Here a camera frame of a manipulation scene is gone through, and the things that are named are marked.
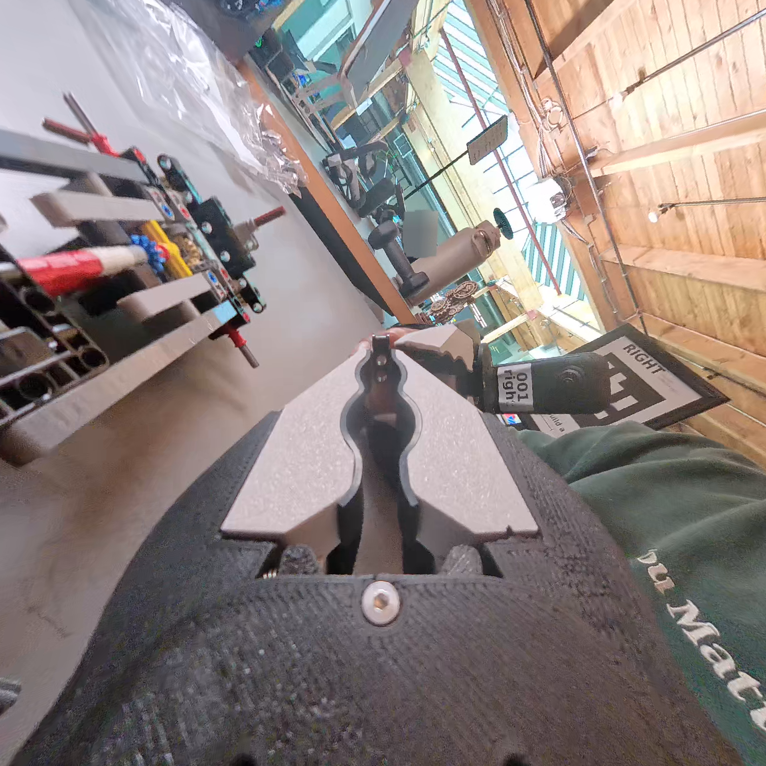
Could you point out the cardboard tube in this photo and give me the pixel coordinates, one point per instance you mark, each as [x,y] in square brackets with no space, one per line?
[455,254]

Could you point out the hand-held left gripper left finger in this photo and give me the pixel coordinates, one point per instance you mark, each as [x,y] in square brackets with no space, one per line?
[293,473]

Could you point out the black and white device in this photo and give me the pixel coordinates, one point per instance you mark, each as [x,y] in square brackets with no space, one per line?
[353,173]

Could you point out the black rounded device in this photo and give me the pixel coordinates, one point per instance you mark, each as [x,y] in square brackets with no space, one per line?
[398,263]

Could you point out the person's right hand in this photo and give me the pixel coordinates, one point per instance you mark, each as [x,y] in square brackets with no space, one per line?
[365,346]

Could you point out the empty clear plastic bag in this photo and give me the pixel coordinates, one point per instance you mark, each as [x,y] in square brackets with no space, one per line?
[179,72]

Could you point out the grey side table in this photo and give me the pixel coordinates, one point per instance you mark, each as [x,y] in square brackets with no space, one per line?
[335,197]

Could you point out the black stand with placard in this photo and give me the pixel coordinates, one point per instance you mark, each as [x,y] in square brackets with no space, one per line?
[488,140]

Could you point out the black lego connector piece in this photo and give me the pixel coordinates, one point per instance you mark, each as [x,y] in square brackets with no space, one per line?
[382,371]

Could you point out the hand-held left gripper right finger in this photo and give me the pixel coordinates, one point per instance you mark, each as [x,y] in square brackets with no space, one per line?
[473,479]

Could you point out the lego car chassis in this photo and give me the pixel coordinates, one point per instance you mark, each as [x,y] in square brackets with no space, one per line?
[90,206]

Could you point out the wooden gear sculpture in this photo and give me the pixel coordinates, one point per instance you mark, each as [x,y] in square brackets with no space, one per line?
[455,302]

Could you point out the brown lego axle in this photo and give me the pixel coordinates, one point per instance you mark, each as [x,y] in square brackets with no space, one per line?
[269,216]

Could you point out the curved plywood stand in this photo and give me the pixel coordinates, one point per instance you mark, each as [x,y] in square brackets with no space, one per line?
[371,48]

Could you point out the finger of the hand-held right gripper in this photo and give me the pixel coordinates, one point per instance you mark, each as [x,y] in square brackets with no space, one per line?
[455,374]
[431,341]

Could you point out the black battery charger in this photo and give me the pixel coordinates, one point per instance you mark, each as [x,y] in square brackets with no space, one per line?
[266,48]

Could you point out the person's right forearm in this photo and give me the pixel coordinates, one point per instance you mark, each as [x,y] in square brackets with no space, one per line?
[628,449]

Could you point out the black lego beam subassembly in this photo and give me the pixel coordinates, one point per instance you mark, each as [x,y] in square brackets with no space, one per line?
[224,239]

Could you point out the black framed marker sign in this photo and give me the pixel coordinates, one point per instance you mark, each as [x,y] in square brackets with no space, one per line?
[670,389]

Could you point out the person's torso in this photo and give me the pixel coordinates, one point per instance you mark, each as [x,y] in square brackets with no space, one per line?
[688,598]

